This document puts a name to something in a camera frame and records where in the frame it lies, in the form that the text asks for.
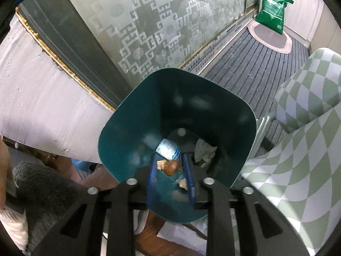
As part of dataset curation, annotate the grey fleece garment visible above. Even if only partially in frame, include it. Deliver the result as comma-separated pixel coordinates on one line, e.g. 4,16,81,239
12,161,112,254

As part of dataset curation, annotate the green rice bag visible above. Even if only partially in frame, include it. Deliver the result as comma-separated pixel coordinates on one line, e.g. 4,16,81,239
255,0,294,35

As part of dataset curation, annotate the white tissue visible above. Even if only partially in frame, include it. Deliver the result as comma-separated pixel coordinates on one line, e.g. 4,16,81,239
194,139,217,166

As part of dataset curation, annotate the teal plastic bin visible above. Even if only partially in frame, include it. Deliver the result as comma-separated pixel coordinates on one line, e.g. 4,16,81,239
98,68,257,224

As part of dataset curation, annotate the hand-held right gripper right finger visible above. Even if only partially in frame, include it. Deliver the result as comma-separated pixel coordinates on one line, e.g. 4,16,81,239
182,153,311,256

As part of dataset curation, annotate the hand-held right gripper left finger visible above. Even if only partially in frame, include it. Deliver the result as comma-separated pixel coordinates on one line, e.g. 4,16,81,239
32,154,158,256

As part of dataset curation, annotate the person's left forearm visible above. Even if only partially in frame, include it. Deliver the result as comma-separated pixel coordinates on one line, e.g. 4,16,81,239
0,139,10,208

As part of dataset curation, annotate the small brown mushroom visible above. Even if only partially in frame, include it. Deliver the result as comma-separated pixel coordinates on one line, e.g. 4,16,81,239
165,160,183,176

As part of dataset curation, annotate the white cloth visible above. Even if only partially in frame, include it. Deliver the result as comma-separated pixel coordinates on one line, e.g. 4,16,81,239
0,208,28,251

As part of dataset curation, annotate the grey striped floor mat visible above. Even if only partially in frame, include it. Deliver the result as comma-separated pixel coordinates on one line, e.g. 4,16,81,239
198,23,311,136

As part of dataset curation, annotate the green white checkered tablecloth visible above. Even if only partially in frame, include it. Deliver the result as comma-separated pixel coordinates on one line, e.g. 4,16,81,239
241,47,341,256

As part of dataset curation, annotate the white metal table leg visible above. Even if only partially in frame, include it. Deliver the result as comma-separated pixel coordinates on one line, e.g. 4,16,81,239
256,116,277,150

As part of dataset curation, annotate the blue white wrapper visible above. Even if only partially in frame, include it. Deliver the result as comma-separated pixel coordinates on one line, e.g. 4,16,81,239
155,139,181,159

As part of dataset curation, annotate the grey oval rug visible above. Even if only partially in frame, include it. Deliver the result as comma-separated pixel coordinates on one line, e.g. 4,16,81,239
247,21,293,54

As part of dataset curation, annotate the white paper sheet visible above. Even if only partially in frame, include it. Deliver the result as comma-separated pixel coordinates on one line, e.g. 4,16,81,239
157,219,208,246

